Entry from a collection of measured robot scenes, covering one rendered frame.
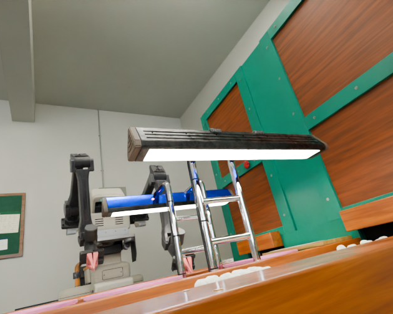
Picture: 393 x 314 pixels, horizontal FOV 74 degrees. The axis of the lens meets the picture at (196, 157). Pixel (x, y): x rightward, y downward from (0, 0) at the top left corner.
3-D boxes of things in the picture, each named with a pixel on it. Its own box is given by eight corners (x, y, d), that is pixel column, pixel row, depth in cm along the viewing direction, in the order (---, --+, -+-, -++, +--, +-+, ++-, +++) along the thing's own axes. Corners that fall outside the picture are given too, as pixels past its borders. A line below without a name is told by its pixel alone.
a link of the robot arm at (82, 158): (88, 146, 143) (68, 146, 137) (94, 160, 134) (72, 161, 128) (80, 208, 163) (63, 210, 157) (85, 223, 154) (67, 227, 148)
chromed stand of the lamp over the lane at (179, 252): (164, 304, 100) (149, 193, 117) (209, 291, 109) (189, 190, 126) (182, 306, 85) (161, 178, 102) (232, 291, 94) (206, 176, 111)
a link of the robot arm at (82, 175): (91, 158, 139) (68, 159, 133) (93, 157, 135) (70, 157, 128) (97, 240, 135) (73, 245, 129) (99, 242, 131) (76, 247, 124)
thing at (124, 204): (101, 217, 107) (100, 200, 110) (228, 204, 135) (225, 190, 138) (103, 213, 100) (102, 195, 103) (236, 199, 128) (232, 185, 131)
